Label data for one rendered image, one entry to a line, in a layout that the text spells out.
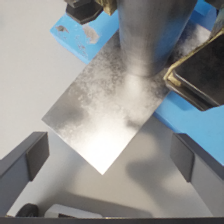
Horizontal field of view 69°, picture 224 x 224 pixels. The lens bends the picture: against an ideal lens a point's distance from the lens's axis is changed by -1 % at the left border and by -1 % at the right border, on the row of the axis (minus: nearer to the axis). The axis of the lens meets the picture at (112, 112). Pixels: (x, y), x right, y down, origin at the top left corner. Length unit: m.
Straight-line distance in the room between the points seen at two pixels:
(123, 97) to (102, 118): 0.14
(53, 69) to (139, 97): 0.56
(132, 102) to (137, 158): 0.31
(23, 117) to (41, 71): 0.29
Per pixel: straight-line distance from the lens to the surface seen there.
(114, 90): 0.79
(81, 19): 0.60
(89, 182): 0.97
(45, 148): 0.17
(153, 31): 0.49
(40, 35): 1.24
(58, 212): 0.92
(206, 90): 0.43
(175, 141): 0.16
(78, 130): 0.79
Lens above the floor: 0.91
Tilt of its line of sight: 80 degrees down
